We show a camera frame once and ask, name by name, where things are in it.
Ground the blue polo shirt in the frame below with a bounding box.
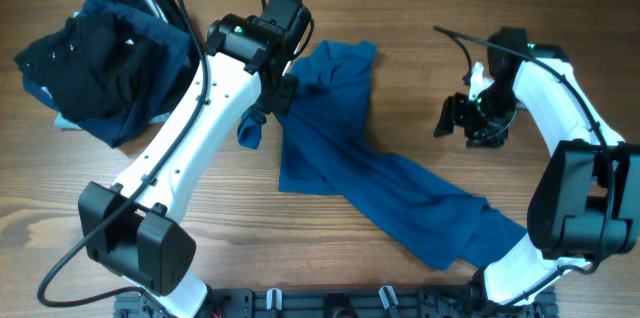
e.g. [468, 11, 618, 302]
[236, 39, 529, 272]

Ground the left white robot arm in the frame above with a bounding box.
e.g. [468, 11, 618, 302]
[78, 0, 312, 317]

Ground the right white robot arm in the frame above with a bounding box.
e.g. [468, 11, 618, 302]
[434, 27, 639, 314]

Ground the pile of dark clothes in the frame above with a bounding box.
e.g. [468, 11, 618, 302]
[15, 0, 199, 148]

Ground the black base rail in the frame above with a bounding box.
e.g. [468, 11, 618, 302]
[113, 285, 559, 318]

